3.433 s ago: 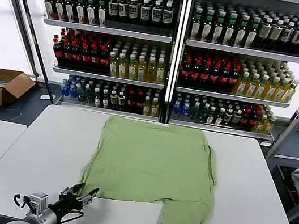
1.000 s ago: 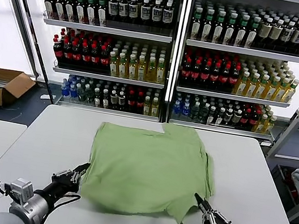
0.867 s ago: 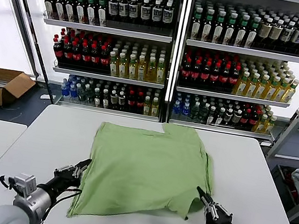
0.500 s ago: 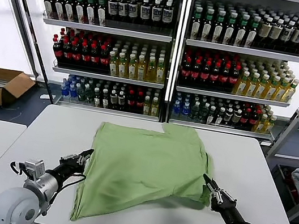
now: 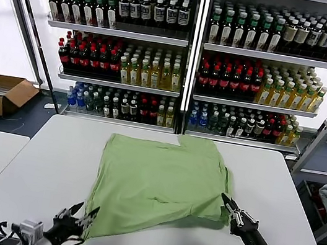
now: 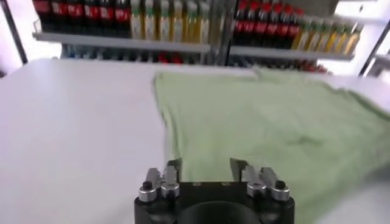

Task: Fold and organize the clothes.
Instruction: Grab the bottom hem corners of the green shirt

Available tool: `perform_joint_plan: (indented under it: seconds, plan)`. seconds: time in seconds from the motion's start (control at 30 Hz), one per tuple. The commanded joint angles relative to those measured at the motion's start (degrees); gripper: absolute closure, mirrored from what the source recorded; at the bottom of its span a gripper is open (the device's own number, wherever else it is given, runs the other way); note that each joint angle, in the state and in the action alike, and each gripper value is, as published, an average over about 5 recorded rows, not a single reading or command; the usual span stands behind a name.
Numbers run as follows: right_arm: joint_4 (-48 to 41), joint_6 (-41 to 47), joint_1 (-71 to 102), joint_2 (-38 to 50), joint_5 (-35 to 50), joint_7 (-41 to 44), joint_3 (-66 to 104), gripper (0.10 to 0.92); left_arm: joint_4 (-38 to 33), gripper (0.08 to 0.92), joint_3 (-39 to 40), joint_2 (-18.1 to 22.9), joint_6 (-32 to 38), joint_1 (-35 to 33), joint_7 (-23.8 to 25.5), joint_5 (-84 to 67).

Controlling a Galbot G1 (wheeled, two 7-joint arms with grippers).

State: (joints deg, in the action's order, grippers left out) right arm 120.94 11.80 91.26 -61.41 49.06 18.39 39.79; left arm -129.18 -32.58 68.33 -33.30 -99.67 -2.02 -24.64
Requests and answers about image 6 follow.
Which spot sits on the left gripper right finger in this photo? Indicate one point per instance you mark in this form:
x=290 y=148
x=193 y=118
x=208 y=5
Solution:
x=256 y=182

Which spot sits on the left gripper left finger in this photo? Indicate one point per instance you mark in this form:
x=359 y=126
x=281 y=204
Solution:
x=169 y=182

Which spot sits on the green polo shirt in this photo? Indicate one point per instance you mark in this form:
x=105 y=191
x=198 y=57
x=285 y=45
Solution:
x=259 y=121

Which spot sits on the white metal bottle shelf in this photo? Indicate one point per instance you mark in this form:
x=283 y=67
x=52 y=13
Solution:
x=289 y=54
x=122 y=42

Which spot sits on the yellow juice bottle green cap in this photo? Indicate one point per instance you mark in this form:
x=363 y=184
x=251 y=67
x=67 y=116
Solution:
x=303 y=38
x=164 y=20
x=334 y=40
x=203 y=22
x=191 y=22
x=323 y=39
x=150 y=19
x=353 y=42
x=178 y=21
x=313 y=39
x=137 y=19
x=344 y=41

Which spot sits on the dark slanted window post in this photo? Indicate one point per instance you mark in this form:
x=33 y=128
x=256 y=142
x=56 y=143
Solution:
x=15 y=33
x=374 y=48

